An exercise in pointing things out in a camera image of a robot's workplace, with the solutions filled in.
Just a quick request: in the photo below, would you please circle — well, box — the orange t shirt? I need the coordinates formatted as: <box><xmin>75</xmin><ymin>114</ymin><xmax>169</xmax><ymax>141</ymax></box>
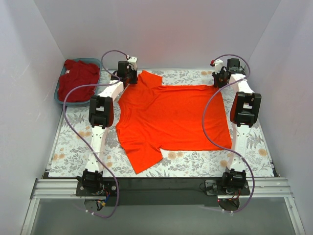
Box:
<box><xmin>116</xmin><ymin>71</ymin><xmax>232</xmax><ymax>173</ymax></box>

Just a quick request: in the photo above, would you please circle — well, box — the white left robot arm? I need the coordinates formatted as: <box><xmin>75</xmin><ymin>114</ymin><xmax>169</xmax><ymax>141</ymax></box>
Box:
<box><xmin>80</xmin><ymin>57</ymin><xmax>137</xmax><ymax>193</ymax></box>

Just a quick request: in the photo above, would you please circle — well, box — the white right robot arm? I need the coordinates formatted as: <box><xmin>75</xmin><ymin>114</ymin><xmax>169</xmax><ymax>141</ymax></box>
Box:
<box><xmin>210</xmin><ymin>58</ymin><xmax>262</xmax><ymax>193</ymax></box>

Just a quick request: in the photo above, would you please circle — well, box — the blue plastic basket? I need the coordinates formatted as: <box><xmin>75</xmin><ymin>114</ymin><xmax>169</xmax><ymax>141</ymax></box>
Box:
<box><xmin>53</xmin><ymin>57</ymin><xmax>103</xmax><ymax>107</ymax></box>

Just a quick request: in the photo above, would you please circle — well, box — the red t shirt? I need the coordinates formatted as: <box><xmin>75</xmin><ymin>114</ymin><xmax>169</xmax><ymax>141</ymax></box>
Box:
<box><xmin>57</xmin><ymin>59</ymin><xmax>100</xmax><ymax>102</ymax></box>

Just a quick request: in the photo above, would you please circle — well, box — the black front table strip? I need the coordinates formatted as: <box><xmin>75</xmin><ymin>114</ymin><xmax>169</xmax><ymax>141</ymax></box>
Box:
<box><xmin>118</xmin><ymin>177</ymin><xmax>218</xmax><ymax>207</ymax></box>

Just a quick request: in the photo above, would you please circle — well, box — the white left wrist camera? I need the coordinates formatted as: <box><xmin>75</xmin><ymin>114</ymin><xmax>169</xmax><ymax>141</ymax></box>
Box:
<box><xmin>127</xmin><ymin>56</ymin><xmax>137</xmax><ymax>70</ymax></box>

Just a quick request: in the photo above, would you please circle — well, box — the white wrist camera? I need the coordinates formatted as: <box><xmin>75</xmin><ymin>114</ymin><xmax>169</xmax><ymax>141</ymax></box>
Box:
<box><xmin>127</xmin><ymin>56</ymin><xmax>137</xmax><ymax>70</ymax></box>
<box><xmin>210</xmin><ymin>59</ymin><xmax>224</xmax><ymax>73</ymax></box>

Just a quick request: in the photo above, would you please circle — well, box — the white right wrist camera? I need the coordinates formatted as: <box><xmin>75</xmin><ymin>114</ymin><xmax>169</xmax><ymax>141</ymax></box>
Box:
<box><xmin>210</xmin><ymin>59</ymin><xmax>224</xmax><ymax>73</ymax></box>

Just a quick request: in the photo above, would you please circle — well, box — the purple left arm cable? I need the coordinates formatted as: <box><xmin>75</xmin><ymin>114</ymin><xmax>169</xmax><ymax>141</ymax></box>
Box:
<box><xmin>62</xmin><ymin>49</ymin><xmax>130</xmax><ymax>218</ymax></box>

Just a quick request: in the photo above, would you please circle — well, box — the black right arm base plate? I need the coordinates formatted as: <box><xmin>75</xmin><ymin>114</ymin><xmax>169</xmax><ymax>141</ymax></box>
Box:
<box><xmin>202</xmin><ymin>177</ymin><xmax>250</xmax><ymax>196</ymax></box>

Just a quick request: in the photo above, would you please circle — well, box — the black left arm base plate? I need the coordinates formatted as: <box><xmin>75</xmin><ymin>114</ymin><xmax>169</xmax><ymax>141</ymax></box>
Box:
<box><xmin>75</xmin><ymin>181</ymin><xmax>117</xmax><ymax>197</ymax></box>

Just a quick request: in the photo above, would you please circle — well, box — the aluminium front frame rail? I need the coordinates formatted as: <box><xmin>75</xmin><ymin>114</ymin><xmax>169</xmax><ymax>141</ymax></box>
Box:
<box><xmin>30</xmin><ymin>177</ymin><xmax>293</xmax><ymax>199</ymax></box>

